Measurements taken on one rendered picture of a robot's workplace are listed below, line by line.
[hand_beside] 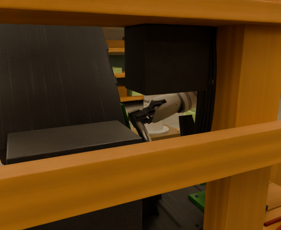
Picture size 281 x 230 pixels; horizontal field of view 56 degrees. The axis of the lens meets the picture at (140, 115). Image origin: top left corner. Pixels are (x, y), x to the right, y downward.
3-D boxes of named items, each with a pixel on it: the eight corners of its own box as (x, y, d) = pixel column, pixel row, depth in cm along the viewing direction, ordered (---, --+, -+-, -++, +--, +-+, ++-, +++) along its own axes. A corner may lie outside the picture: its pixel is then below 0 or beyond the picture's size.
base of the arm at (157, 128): (135, 127, 173) (134, 99, 169) (162, 125, 178) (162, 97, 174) (142, 136, 156) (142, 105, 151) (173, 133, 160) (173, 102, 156)
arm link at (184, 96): (174, 97, 100) (167, 100, 99) (180, 83, 92) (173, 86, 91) (186, 115, 96) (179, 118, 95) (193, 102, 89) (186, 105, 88)
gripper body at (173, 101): (170, 101, 99) (144, 112, 95) (176, 85, 90) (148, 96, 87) (181, 117, 96) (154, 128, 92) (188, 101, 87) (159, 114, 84)
